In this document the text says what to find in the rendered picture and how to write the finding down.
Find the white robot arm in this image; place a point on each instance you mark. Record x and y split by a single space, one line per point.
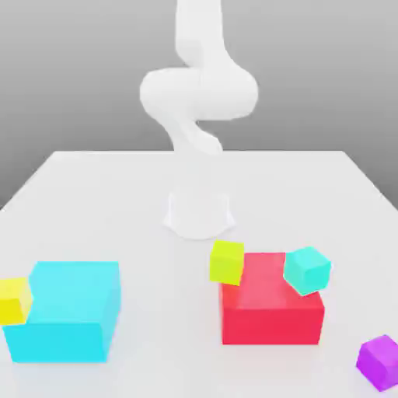
199 93

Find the small lime cube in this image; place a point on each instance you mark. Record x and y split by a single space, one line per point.
226 262

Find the small turquoise cube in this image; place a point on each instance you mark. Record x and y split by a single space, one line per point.
306 270

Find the small yellow cube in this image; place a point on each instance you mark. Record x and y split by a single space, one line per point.
12 300

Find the small purple cube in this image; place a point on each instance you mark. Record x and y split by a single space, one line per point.
379 362

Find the large red box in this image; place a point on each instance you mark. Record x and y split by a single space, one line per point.
267 314

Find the large cyan box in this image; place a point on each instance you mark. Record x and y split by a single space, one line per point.
71 311

